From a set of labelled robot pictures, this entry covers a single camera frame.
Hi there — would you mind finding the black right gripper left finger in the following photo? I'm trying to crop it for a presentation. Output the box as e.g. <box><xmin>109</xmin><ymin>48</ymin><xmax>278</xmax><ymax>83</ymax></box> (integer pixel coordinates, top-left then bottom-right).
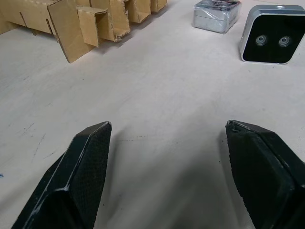
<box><xmin>11</xmin><ymin>121</ymin><xmax>112</xmax><ymax>229</ymax></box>

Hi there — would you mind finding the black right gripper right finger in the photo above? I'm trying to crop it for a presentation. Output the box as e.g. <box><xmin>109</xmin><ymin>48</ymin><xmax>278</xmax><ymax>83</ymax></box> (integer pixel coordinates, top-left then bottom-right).
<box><xmin>225</xmin><ymin>120</ymin><xmax>305</xmax><ymax>229</ymax></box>

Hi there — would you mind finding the brown cardboard slotted organizer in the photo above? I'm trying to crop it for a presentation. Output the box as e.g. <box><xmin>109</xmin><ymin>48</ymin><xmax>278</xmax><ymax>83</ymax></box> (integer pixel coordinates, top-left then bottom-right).
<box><xmin>0</xmin><ymin>0</ymin><xmax>167</xmax><ymax>64</ymax></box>

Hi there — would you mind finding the silver metal tin box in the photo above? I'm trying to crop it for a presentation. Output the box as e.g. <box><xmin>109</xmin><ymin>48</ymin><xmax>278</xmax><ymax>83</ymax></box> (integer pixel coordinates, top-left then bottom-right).
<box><xmin>192</xmin><ymin>0</ymin><xmax>242</xmax><ymax>34</ymax></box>

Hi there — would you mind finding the silver black stereo camera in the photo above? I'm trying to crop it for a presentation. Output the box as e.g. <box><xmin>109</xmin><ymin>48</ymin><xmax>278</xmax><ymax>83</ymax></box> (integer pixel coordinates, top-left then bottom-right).
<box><xmin>239</xmin><ymin>4</ymin><xmax>305</xmax><ymax>64</ymax></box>

